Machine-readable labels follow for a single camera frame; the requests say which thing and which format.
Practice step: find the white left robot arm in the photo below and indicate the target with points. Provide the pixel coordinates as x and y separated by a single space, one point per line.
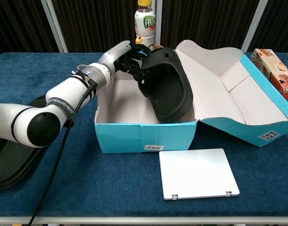
64 96

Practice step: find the white metal frame post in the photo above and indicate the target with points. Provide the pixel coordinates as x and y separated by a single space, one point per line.
158 21
254 26
55 26

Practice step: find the yellow chick toy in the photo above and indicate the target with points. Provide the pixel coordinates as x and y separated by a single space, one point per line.
138 40

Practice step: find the orange snack carton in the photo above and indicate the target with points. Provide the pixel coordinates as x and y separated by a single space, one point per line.
278 75

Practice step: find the dark brown curtain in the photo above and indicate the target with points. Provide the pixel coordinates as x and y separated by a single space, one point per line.
99 23

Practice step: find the light blue shoe box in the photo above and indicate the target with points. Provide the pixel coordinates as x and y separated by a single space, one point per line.
144 136

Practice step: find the yellow capped drink bottle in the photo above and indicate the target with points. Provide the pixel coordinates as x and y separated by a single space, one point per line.
145 23

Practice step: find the black rubber slipper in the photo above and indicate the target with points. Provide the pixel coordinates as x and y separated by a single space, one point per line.
168 94
14 164

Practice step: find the white table edge rail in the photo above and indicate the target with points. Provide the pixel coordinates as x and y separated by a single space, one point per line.
144 220

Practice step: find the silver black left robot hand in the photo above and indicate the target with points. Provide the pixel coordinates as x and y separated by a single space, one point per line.
113 55

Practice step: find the dark blue table cloth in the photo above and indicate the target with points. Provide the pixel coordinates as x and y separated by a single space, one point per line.
125 183

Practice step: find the tan wooden container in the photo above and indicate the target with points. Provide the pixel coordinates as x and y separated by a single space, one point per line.
157 47

